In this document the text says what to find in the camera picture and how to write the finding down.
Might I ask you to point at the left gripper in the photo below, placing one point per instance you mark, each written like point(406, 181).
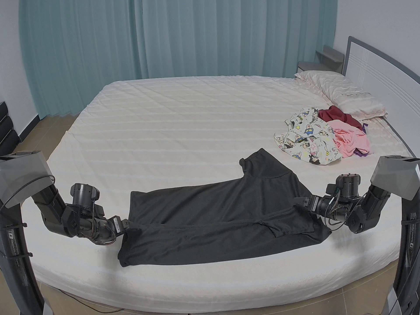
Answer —
point(117, 225)

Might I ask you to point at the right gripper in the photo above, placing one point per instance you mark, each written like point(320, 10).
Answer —
point(308, 203)

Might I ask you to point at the black trousers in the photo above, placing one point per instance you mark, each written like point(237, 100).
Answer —
point(210, 215)

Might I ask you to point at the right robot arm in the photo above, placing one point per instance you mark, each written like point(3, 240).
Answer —
point(390, 182)

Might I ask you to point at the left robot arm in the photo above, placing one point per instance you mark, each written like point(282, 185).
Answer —
point(49, 205)

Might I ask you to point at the bed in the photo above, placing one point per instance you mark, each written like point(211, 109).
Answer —
point(183, 116)

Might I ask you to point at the white printed pyjama garment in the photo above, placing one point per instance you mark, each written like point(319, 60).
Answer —
point(308, 139)

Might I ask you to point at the purple garment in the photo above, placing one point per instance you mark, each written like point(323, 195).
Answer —
point(363, 152)

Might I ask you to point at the pink garment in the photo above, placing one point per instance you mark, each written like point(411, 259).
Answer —
point(347, 136)

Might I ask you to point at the dark red garment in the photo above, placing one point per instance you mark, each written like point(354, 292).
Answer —
point(331, 113)

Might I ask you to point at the cream pillow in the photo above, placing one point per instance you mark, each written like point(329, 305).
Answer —
point(347, 90)

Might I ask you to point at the grey bedside table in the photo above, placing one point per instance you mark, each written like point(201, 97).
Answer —
point(320, 62)

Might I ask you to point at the black chest of drawers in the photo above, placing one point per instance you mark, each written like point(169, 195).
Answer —
point(8, 126)

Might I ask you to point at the blue-green curtain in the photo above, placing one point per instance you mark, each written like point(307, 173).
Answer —
point(82, 44)
point(236, 25)

